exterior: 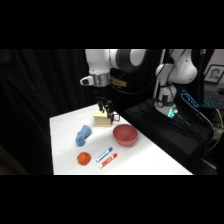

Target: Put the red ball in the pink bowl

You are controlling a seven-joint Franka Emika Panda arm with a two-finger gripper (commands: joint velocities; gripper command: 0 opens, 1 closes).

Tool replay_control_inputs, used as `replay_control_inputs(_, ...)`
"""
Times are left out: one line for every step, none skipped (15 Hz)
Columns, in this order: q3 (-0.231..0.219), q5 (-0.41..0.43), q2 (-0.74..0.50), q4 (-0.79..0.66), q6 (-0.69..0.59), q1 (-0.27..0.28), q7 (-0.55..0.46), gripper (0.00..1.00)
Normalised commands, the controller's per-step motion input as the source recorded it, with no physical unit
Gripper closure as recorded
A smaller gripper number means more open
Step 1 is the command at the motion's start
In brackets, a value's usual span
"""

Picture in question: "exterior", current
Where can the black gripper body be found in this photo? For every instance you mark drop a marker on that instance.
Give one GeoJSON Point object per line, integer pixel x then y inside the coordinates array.
{"type": "Point", "coordinates": [102, 93]}

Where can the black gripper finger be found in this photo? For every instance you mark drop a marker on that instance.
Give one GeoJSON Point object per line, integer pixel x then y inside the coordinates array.
{"type": "Point", "coordinates": [100, 107]}
{"type": "Point", "coordinates": [110, 110]}

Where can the red ball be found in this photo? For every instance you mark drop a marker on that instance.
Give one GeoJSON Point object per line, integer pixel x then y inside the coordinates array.
{"type": "Point", "coordinates": [84, 158]}

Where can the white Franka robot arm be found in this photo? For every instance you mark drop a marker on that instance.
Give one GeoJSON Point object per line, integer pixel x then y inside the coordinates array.
{"type": "Point", "coordinates": [100, 61]}

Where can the pink bowl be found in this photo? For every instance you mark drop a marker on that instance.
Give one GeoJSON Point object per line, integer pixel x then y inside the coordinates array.
{"type": "Point", "coordinates": [125, 135]}

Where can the light wooden box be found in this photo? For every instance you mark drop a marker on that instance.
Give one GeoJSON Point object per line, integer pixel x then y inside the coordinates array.
{"type": "Point", "coordinates": [101, 120]}

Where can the blue rolled cloth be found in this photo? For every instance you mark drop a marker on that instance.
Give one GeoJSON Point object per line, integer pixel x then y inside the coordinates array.
{"type": "Point", "coordinates": [83, 135]}

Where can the blue and white marker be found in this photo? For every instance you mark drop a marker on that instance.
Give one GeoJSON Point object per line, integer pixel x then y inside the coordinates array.
{"type": "Point", "coordinates": [104, 154]}

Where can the red and white marker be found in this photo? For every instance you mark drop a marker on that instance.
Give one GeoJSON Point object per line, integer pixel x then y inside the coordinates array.
{"type": "Point", "coordinates": [108, 160]}

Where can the black covered robot stand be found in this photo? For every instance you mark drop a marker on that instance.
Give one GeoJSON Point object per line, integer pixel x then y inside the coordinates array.
{"type": "Point", "coordinates": [160, 126]}

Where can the black curtain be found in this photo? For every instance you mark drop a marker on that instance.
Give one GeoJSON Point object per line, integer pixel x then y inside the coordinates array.
{"type": "Point", "coordinates": [36, 106]}

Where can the blue lit device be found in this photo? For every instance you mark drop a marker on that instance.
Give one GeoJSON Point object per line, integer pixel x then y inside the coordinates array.
{"type": "Point", "coordinates": [189, 98]}

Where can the framed portrait picture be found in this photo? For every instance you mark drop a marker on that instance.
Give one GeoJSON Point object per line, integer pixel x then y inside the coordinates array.
{"type": "Point", "coordinates": [213, 74]}

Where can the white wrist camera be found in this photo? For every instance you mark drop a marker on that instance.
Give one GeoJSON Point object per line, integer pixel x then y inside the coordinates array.
{"type": "Point", "coordinates": [86, 80]}

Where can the tan wrist mount plate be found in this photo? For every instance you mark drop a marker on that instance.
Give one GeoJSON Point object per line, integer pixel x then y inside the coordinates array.
{"type": "Point", "coordinates": [119, 82]}

